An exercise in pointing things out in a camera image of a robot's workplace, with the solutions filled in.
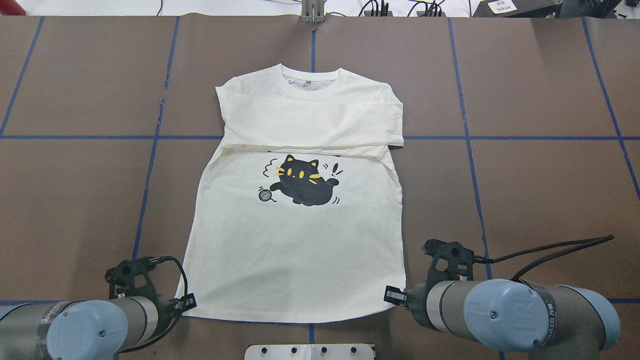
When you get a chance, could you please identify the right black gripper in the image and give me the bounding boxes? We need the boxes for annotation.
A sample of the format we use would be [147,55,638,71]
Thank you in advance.
[383,282,437,331]

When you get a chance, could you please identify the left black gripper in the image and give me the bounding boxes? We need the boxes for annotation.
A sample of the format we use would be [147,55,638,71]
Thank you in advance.
[142,294,197,341]

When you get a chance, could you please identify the white long-sleeve cat shirt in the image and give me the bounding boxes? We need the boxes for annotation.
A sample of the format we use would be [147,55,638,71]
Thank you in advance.
[177,64,406,324]

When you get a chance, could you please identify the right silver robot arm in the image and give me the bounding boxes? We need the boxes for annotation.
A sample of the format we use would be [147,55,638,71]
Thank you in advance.
[384,279,622,360]

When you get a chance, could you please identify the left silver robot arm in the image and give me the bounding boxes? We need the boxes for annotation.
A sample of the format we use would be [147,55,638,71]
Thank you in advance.
[0,293,197,360]

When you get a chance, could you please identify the black power adapter box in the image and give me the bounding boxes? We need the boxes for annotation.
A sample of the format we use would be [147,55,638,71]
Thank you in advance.
[472,0,563,18]

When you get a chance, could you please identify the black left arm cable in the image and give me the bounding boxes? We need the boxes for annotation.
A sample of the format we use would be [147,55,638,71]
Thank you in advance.
[120,256,190,354]

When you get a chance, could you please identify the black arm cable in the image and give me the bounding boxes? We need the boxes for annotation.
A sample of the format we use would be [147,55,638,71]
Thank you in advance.
[472,234,616,283]
[120,256,190,354]

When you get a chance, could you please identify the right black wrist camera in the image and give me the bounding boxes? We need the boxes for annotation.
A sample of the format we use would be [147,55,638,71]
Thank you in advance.
[422,239,475,286]

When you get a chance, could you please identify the white camera mast with base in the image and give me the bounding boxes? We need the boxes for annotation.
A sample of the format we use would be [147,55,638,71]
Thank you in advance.
[244,342,377,360]

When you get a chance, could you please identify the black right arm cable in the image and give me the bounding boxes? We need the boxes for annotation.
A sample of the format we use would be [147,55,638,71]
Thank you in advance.
[472,234,616,283]

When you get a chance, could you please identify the aluminium frame post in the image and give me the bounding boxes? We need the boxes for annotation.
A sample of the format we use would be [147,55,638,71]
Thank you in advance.
[300,0,326,24]

